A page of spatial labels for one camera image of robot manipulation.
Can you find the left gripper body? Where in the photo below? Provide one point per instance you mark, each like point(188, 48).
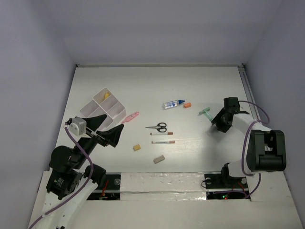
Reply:
point(97, 136)

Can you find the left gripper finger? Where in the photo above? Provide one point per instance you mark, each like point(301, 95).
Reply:
point(94, 123)
point(112, 136)

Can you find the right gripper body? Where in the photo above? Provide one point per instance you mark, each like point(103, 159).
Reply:
point(219, 121)

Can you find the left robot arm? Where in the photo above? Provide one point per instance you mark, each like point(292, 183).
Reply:
point(74, 177)

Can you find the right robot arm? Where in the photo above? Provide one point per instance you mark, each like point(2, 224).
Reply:
point(263, 149)

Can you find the green plastic tool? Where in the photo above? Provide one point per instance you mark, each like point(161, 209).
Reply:
point(206, 112)

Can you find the white compartment organizer tray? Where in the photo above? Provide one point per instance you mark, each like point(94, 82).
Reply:
point(111, 107)

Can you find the pink highlighter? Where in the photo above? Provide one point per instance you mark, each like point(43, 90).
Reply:
point(130, 117)

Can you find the yellow eraser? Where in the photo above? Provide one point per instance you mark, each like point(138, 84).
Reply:
point(136, 147)

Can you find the orange cap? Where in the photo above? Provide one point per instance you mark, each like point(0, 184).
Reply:
point(187, 105)

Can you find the grey eraser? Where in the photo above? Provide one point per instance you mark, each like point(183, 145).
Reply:
point(159, 159)

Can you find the white marker brown cap upper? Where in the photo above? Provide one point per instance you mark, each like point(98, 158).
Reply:
point(161, 133)

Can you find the white marker brown cap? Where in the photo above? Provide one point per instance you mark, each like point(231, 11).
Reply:
point(161, 133)
point(163, 142)

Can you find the white marker brown cap lower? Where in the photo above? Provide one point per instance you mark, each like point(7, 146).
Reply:
point(163, 142)

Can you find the small spray bottle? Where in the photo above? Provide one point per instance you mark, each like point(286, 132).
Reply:
point(172, 104)

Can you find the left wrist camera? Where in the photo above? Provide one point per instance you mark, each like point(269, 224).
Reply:
point(76, 125)

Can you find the aluminium rail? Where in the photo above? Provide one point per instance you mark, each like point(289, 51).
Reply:
point(248, 91)

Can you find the black handled scissors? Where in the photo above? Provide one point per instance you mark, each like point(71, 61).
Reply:
point(160, 127)

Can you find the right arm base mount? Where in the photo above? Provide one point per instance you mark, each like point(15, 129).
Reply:
point(218, 187)

